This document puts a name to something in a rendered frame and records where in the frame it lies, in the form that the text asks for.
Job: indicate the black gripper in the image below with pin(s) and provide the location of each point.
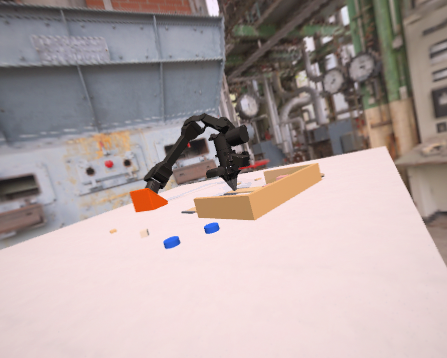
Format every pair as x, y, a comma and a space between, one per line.
226, 174

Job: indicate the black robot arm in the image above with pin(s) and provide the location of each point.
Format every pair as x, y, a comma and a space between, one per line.
229, 136

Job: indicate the blue short cylinder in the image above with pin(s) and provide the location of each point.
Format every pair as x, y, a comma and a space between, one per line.
171, 242
211, 228

